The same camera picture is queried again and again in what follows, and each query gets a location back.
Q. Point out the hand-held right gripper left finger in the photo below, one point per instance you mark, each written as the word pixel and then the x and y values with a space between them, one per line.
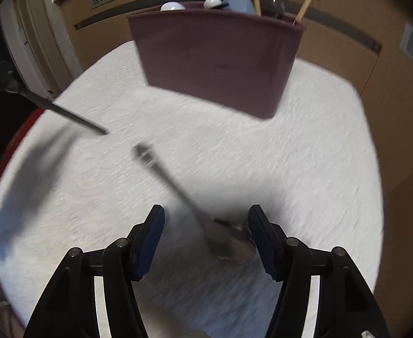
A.
pixel 150 243

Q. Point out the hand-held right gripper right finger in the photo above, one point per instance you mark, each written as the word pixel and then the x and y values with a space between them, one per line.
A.
pixel 262 244

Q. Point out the shiny metal spoon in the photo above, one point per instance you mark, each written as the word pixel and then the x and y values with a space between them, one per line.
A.
pixel 232 243

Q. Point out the dark metal spoon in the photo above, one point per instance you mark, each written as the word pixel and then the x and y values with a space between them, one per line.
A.
pixel 69 114

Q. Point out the purple utensil holder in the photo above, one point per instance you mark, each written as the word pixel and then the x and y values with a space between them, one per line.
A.
pixel 217 56

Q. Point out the light blue spoon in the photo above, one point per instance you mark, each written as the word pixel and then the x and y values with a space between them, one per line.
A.
pixel 238 3

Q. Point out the dark brown spoon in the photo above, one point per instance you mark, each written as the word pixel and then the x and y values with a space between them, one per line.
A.
pixel 272 1

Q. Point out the white and black spoon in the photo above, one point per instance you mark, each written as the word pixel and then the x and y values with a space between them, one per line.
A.
pixel 214 2

